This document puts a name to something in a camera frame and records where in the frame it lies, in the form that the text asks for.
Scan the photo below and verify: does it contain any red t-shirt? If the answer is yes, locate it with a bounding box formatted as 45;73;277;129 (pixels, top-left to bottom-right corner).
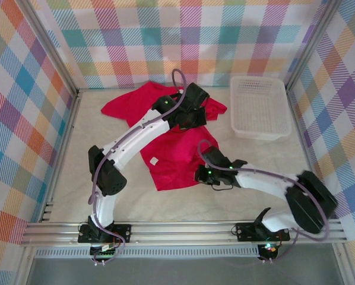
100;81;228;192

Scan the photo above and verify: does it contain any white plastic basket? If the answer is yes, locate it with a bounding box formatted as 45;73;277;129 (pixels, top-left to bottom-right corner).
229;75;293;142

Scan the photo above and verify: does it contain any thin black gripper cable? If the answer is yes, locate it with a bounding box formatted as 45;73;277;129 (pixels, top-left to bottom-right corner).
210;182;235;193

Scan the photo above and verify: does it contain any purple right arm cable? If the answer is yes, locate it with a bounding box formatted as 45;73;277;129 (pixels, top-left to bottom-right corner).
196;140;329;264

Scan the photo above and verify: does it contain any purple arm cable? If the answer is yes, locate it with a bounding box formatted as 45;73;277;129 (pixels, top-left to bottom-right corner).
88;68;189;266
196;140;329;264

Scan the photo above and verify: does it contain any aluminium mounting rail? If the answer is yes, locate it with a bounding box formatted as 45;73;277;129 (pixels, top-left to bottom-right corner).
20;219;349;247

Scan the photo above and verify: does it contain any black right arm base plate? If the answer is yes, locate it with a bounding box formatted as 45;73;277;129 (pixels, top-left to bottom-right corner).
234;221;291;242

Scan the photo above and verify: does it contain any thin grey frame rail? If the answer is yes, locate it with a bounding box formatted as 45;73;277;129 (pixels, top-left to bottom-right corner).
77;85;232;91

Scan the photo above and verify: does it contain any grey slotted cable duct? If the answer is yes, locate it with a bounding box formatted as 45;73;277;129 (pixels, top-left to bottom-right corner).
34;248;261;259

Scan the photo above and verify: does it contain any grey aluminium side rail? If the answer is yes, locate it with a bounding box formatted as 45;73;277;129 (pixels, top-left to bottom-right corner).
38;90;84;223
286;87;329;222

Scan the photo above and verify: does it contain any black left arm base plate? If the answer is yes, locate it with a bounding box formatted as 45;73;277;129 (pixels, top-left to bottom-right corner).
77;224;132;244

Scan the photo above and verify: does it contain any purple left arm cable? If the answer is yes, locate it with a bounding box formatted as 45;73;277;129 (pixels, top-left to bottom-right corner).
88;68;189;266

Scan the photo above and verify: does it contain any grey aluminium frame post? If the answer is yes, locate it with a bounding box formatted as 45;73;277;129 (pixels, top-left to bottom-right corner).
17;0;81;97
286;0;346;87

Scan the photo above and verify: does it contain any grey frame leg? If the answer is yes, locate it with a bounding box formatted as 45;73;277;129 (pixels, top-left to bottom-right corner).
332;242;355;285
13;246;38;285

